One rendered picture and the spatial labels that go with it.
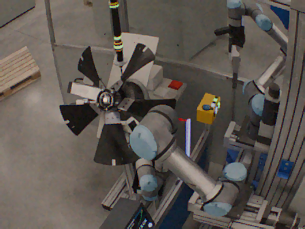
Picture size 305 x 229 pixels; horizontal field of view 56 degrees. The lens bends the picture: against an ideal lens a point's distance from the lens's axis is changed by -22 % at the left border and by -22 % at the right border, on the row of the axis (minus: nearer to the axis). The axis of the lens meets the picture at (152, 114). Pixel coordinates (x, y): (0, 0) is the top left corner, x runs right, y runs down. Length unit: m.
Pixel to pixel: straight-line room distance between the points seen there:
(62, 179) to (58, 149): 0.41
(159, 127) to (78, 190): 1.88
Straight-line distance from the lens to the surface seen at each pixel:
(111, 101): 1.88
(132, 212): 1.36
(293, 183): 1.68
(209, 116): 2.02
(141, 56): 1.88
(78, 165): 3.25
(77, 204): 2.98
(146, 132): 1.25
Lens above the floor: 2.41
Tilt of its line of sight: 42 degrees down
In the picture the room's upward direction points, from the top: 5 degrees counter-clockwise
